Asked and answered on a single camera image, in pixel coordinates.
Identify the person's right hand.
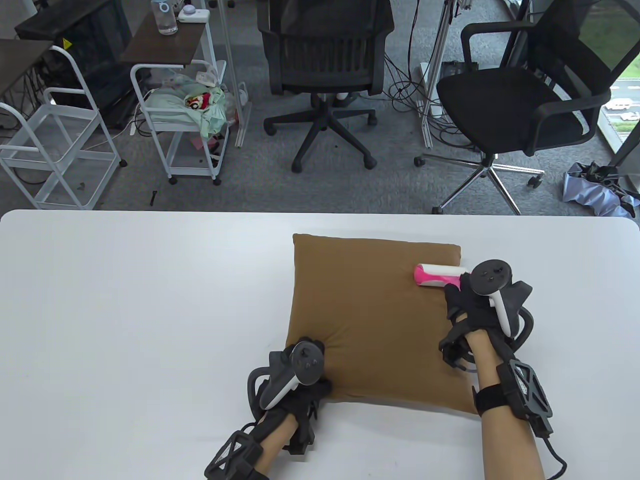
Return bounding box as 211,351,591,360
439,274,516,371

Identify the person's left hand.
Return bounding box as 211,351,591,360
248,340,333,456

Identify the pink lint roller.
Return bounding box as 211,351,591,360
414,261,471,289

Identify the brown pillow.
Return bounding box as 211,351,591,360
285,233,478,415

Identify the person's right forearm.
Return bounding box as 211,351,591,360
465,330,546,480

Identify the grey left hand controller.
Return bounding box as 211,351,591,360
247,339,326,413

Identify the grey hand controller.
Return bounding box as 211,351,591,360
467,259,535,351
247,339,326,413

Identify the grey right hand controller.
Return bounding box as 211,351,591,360
467,259,535,351

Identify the crumpled blue grey cloth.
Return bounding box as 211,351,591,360
562,160,640,218

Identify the black mesh chair chrome base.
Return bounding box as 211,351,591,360
414,0,626,216

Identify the black office chair black base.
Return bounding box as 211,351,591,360
256,0,396,173

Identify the green cloth pile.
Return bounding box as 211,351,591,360
147,75,236,138

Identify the white cart with clothes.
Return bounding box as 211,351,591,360
130,60,231,186

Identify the empty white cart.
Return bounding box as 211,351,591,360
0,46,127,211

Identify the brown top side table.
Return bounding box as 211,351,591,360
120,10,218,68

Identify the white device purple knob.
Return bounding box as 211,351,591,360
178,4,211,23

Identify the clear water bottle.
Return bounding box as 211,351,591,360
151,0,179,36

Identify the black cabinet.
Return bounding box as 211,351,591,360
15,0,151,128

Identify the dark wooden desk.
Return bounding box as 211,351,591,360
0,39,55,96

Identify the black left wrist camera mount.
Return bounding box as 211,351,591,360
204,431,265,480

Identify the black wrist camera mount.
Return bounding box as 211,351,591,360
204,431,265,480
474,360,554,436

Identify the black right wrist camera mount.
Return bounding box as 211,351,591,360
474,360,554,436

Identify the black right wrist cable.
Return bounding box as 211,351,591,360
537,432,568,480

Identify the black floor cable bundle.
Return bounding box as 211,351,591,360
385,0,481,148

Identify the aluminium frame post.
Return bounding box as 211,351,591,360
417,0,473,149

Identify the clear white stand post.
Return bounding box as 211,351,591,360
207,0,253,148

